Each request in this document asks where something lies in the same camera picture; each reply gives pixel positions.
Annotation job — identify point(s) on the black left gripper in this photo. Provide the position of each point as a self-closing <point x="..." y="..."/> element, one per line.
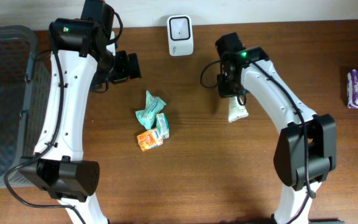
<point x="124" y="71"/>

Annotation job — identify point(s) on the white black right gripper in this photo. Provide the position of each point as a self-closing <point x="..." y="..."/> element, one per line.
<point x="223" y="91"/>

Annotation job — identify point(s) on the teal toilet tissue pack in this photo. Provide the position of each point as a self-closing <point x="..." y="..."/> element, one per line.
<point x="153" y="105"/>

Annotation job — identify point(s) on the white tube with gold cap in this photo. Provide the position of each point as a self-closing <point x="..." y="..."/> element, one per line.
<point x="237" y="109"/>

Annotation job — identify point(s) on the small teal tissue packet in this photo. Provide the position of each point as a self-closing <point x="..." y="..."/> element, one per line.
<point x="162" y="125"/>

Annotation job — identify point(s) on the orange tissue packet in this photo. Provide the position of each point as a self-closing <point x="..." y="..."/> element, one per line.
<point x="149" y="139"/>

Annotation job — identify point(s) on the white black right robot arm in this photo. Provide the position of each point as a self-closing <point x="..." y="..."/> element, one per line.
<point x="306" y="151"/>

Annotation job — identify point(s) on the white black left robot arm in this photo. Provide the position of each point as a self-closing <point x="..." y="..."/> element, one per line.
<point x="84" y="58"/>

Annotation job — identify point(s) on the white barcode scanner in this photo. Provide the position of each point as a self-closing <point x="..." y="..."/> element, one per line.
<point x="180" y="35"/>

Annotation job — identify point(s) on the grey plastic mesh basket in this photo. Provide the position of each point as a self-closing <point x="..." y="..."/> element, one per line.
<point x="24" y="91"/>

